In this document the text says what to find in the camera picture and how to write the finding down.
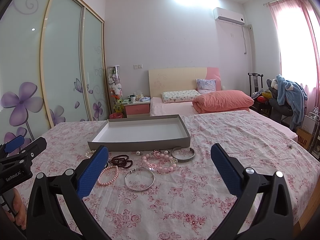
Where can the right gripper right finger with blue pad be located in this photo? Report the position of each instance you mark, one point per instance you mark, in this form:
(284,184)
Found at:
(274,217)

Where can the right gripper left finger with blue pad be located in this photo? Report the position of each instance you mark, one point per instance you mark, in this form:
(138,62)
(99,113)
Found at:
(56,209)

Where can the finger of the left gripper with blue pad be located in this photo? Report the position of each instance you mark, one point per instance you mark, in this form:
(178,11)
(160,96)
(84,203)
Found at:
(32,150)
(14,144)

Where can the thin silver bangle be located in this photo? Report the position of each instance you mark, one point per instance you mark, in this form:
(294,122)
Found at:
(139,179)

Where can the person's left hand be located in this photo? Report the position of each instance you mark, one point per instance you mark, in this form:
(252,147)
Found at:
(18,211)

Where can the pink floral bedsheet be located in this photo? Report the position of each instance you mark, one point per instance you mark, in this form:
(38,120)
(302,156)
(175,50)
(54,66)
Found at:
(191,202)

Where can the red waste bin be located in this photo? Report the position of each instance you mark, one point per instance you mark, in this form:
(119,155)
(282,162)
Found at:
(116,115)

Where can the grey cardboard tray box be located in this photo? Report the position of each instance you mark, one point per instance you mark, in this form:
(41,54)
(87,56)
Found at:
(141,134)

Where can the folded salmon duvet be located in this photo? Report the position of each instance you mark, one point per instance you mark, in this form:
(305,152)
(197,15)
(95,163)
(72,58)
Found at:
(222,101)

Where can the sliding wardrobe with flower print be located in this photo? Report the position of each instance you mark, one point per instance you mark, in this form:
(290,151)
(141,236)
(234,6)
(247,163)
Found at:
(52,65)

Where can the pink bedside table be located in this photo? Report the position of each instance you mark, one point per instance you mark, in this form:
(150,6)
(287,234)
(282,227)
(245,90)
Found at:
(137,109)

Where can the floral white pillow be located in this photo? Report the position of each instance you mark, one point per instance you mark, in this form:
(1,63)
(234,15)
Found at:
(180,96)

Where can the lilac patterned pillow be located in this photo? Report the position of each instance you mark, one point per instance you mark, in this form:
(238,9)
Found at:
(203,84)

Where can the dark wooden chair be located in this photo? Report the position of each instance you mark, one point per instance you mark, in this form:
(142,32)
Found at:
(255,82)

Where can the pink bed mattress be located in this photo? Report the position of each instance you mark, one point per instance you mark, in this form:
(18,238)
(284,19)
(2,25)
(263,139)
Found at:
(157,107)

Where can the clear tube of plush toys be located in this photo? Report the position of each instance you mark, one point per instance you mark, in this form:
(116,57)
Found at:
(115,91)

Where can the pink curtain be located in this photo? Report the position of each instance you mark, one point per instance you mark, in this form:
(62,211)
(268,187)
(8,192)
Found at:
(297,26)

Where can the cream pink headboard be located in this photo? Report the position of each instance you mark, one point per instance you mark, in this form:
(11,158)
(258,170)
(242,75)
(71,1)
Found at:
(180,78)

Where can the white air conditioner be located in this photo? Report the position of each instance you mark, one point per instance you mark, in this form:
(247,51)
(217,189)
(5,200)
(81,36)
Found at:
(228,16)

